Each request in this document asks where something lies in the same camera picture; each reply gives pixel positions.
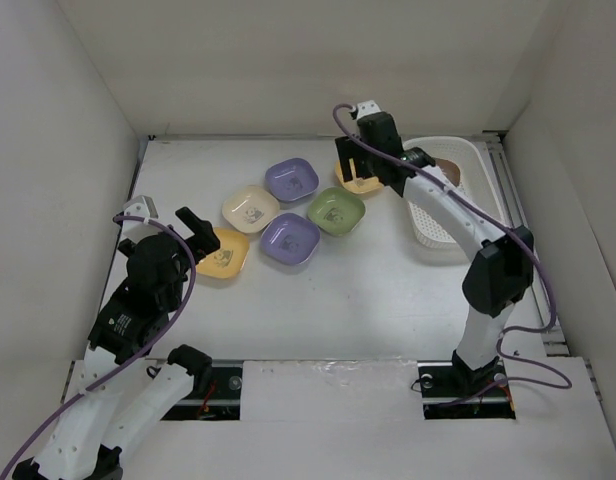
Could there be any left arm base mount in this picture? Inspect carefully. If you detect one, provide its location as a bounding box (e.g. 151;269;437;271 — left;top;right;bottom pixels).
162;361;243;421

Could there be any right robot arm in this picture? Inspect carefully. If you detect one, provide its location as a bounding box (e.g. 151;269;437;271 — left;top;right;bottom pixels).
335;102;534;405

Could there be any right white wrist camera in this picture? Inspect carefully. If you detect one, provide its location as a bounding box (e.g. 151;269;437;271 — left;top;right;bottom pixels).
350;100;381;121

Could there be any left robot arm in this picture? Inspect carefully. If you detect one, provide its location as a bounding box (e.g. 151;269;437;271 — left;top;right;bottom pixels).
0;199;220;479

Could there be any purple panda plate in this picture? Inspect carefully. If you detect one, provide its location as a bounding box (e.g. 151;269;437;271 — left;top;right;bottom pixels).
264;157;320;203
260;213;321;266

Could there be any near yellow panda plate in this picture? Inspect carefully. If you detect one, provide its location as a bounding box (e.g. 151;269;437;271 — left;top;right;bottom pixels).
196;227;250;280

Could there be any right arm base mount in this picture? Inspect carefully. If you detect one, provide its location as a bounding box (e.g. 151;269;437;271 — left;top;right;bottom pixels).
411;361;516;420

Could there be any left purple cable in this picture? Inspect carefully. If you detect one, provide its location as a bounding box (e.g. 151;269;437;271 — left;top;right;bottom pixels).
0;213;198;480

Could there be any green panda plate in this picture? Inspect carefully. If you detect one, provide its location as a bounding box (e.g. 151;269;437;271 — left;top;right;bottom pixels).
307;187;366;236

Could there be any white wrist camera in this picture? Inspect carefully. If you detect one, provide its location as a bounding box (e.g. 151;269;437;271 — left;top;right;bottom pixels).
350;100;381;121
120;195;158;243

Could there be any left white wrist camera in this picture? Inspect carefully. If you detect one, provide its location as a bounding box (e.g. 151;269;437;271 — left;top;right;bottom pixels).
120;195;158;243

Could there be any far purple panda plate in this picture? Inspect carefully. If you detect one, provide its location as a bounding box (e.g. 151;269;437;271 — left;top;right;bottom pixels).
264;157;320;203

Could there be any cream panda plate on table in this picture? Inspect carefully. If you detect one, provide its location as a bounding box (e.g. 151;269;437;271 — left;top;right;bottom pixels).
221;185;280;234

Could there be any yellow panda plate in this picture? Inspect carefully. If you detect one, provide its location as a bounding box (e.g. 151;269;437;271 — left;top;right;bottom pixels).
196;227;250;280
334;159;384;195

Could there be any white perforated plastic bin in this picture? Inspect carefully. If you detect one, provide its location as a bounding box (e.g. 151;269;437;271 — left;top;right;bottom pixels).
403;136;507;251

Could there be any far yellow panda plate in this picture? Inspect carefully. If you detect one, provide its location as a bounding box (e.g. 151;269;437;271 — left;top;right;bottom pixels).
334;159;384;195

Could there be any purple cable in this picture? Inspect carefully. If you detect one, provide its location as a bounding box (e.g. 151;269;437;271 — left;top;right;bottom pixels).
0;213;198;480
332;102;574;407

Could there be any brown panda plate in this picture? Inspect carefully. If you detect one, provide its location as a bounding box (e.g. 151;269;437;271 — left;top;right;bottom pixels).
433;158;461;187

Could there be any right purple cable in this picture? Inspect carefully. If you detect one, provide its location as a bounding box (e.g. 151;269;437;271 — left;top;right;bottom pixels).
332;102;574;407

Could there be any near purple panda plate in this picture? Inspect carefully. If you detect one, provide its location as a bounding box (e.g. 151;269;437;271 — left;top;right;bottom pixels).
260;213;321;266

